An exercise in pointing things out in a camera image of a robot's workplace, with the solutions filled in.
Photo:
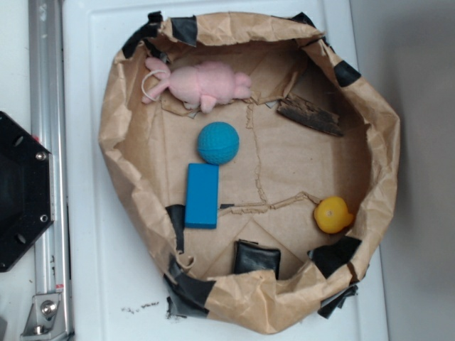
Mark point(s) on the teal dimpled ball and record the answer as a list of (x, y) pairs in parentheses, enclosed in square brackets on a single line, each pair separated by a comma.
[(218, 143)]

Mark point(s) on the yellow rubber duck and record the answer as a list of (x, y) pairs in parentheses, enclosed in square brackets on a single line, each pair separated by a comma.
[(332, 215)]

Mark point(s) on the black leather pouch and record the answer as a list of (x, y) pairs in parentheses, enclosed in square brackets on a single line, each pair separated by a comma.
[(250, 256)]

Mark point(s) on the aluminium extrusion rail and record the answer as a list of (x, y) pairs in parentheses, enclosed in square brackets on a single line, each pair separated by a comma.
[(52, 250)]

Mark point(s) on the pink plush toy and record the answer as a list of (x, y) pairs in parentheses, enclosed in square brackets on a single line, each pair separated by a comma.
[(202, 86)]

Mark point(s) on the white tray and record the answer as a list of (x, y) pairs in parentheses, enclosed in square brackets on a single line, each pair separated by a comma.
[(118, 292)]

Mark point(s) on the metal corner bracket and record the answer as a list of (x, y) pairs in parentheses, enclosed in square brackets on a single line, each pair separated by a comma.
[(48, 319)]

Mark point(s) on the blue rectangular block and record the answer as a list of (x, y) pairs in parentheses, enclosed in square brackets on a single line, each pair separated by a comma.
[(202, 196)]

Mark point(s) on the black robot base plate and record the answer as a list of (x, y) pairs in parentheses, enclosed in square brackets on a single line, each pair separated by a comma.
[(25, 191)]

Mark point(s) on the dark wooden bark piece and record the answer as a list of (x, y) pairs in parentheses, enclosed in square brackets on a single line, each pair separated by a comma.
[(306, 113)]

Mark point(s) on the brown paper bin wall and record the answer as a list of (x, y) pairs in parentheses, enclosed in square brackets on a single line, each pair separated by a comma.
[(302, 207)]

